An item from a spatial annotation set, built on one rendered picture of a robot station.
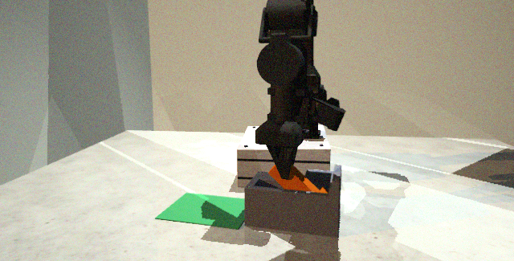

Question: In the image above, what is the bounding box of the orange l-shaped part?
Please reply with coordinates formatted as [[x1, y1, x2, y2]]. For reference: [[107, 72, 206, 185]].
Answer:
[[268, 164, 328, 193]]

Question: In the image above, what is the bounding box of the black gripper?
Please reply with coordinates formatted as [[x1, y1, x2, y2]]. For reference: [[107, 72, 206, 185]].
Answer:
[[255, 81, 309, 179]]

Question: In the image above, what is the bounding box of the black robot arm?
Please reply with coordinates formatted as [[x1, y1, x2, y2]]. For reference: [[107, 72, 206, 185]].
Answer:
[[257, 0, 345, 139]]

